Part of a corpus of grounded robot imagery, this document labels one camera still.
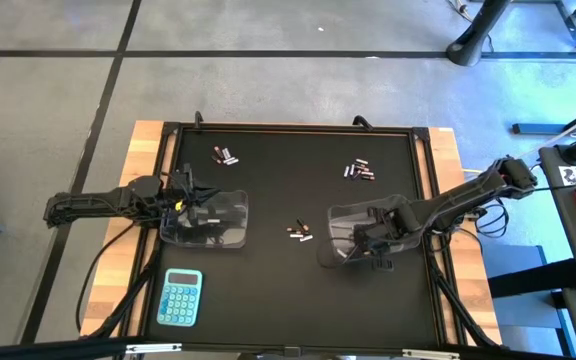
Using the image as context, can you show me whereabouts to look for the black stand pole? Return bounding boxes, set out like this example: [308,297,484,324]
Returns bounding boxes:
[445,0,513,68]

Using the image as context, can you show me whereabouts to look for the grey cart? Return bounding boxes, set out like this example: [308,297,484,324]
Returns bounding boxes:
[537,144,576,360]

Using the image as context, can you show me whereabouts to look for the teal calculator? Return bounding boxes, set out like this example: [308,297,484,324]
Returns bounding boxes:
[156,268,204,328]

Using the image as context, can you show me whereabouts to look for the thin black cable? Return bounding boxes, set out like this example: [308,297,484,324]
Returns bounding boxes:
[75,219,142,334]

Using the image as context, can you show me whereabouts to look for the black floor frame bar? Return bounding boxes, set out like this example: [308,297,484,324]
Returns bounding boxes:
[511,97,576,136]

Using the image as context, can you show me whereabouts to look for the thick black cable sleeve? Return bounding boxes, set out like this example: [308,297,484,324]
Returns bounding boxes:
[87,247,162,341]
[425,234,502,350]

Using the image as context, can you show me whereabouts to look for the coiled black cable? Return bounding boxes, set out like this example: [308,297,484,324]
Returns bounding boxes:
[467,197,512,240]

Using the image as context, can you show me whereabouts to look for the silver beam bracket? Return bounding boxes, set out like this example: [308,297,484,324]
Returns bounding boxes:
[401,348,462,360]
[125,342,183,355]

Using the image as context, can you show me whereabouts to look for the black table mat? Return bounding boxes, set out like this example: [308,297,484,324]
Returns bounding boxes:
[145,130,442,347]

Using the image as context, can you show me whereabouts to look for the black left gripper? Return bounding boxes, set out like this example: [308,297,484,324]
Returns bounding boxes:
[160,167,229,240]

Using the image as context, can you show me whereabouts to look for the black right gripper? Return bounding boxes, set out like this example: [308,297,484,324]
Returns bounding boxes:
[335,202,424,271]

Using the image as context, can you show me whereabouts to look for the black bench bar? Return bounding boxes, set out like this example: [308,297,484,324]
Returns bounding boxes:
[487,257,576,300]

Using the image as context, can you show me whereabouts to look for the clear plastic bin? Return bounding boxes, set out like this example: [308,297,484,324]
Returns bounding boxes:
[326,193,422,259]
[159,188,250,250]

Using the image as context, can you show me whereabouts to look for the white cable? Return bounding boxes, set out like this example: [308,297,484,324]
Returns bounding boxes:
[462,113,576,177]

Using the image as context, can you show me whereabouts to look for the black camera beam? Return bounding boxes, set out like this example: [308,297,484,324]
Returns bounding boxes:
[0,335,576,360]

